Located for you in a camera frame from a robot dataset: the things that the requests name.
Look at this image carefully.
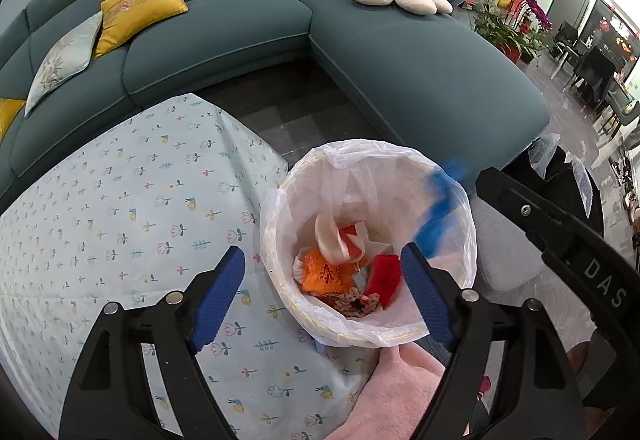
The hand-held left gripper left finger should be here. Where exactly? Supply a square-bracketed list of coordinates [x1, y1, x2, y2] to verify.
[59, 245, 247, 440]

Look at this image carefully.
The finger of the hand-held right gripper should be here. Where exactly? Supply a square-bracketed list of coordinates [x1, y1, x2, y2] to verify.
[475, 166, 571, 251]

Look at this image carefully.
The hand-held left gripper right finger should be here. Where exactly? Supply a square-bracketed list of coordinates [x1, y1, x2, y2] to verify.
[400, 242, 588, 440]

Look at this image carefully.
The blue plastic wrapper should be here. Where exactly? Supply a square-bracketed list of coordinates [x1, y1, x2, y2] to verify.
[414, 159, 468, 257]

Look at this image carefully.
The round bin with white liner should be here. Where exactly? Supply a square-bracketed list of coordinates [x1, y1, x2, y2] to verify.
[260, 140, 477, 350]

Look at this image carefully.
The person's right hand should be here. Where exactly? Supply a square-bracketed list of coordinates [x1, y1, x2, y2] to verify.
[569, 341, 595, 393]

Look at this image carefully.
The red packet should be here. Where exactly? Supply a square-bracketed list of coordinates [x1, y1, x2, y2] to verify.
[361, 254, 403, 308]

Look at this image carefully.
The black bag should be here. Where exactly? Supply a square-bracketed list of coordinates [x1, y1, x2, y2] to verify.
[502, 135, 606, 241]

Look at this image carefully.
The clear plastic bag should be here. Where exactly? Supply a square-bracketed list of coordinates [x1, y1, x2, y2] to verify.
[529, 132, 598, 206]

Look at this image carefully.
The brown patterned wrapper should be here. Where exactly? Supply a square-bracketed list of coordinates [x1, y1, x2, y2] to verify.
[325, 287, 383, 318]

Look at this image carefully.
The red and white carton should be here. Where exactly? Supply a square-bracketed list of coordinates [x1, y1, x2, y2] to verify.
[337, 222, 396, 266]

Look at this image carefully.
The pink towel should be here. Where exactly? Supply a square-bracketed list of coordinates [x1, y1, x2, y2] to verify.
[345, 345, 481, 440]

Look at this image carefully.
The orange packet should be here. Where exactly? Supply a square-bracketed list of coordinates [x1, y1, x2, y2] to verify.
[299, 247, 358, 296]

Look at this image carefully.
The white round lid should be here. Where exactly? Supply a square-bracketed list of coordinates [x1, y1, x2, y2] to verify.
[314, 214, 351, 266]

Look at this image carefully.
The floral printed tablecloth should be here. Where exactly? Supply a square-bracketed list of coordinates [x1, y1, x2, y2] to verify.
[0, 92, 381, 440]

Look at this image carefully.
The dark dining table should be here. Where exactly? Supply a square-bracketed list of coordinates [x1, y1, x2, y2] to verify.
[570, 45, 628, 113]

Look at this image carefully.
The black chair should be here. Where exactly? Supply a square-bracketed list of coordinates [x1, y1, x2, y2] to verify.
[554, 20, 583, 53]

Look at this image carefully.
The purple orchid plant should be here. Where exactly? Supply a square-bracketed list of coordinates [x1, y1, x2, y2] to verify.
[472, 0, 556, 61]

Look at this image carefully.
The teal sectional sofa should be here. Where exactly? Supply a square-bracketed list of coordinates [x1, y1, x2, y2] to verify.
[0, 0, 551, 216]

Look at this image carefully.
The small yellow cushion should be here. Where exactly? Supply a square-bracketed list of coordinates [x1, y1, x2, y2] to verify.
[0, 97, 27, 143]

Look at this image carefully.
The light blue embroidered cushion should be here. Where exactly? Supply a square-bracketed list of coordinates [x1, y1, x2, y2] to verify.
[24, 11, 103, 117]

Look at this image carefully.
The large yellow embroidered cushion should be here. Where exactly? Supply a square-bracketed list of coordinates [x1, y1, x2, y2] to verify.
[94, 0, 190, 60]

